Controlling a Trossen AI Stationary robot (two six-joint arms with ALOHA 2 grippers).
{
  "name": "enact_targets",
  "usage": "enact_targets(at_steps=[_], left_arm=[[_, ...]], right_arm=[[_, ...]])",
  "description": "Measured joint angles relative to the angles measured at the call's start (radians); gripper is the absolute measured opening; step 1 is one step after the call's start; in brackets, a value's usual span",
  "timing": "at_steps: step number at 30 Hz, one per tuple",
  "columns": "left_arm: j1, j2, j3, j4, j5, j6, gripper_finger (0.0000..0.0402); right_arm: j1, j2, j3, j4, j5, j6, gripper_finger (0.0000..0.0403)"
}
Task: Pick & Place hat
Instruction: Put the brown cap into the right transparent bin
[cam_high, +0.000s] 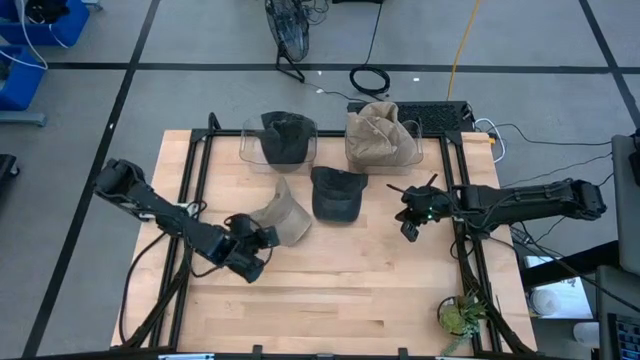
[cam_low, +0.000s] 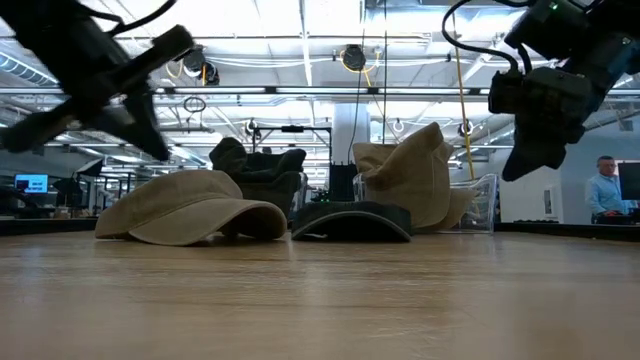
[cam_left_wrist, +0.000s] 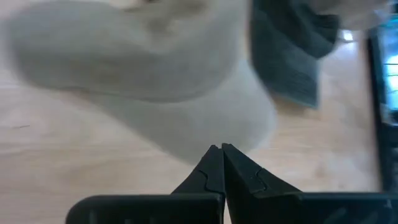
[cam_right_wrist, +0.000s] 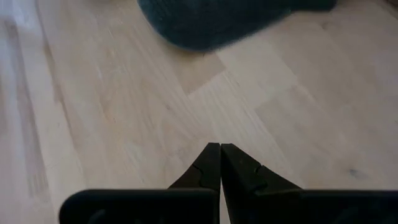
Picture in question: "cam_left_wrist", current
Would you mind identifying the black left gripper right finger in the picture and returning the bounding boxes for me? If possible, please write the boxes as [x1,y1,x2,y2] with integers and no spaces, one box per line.
[222,143,398,224]

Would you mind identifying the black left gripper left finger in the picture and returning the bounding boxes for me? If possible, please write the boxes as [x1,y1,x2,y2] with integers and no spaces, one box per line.
[65,144,226,224]

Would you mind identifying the tan cap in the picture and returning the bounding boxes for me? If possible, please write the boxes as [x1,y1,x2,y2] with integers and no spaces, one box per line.
[7,0,278,164]

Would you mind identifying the black cap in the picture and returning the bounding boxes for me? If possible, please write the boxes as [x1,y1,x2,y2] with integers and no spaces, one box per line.
[249,0,340,109]

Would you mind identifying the black monitor at edge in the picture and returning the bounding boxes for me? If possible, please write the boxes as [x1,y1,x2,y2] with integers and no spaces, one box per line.
[366,29,398,192]

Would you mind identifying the computer screen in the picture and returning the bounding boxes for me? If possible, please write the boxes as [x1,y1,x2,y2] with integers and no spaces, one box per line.
[374,18,398,124]

